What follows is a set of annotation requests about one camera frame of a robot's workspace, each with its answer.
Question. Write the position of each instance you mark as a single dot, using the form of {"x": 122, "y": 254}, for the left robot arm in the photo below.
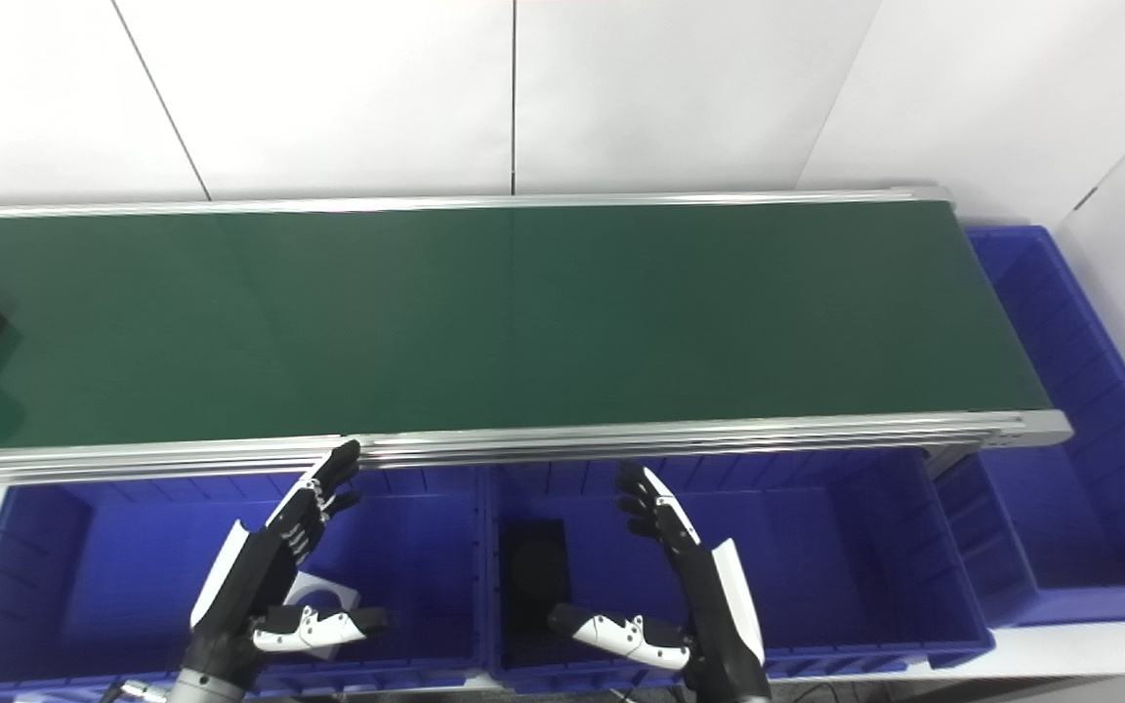
{"x": 206, "y": 689}

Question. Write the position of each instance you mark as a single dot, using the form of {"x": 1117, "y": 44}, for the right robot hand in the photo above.
{"x": 714, "y": 605}

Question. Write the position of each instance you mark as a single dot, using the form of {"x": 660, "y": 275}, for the green conveyor belt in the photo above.
{"x": 543, "y": 312}
{"x": 621, "y": 439}

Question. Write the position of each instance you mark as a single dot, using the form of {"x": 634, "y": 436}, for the blue bin at belt end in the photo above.
{"x": 1080, "y": 469}

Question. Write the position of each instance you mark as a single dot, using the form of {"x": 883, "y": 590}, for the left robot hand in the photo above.
{"x": 250, "y": 576}

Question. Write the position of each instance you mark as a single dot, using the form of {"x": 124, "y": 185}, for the blue bin with white part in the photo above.
{"x": 94, "y": 586}

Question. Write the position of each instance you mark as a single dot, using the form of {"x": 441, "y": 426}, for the blue bin with black parts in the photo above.
{"x": 836, "y": 566}

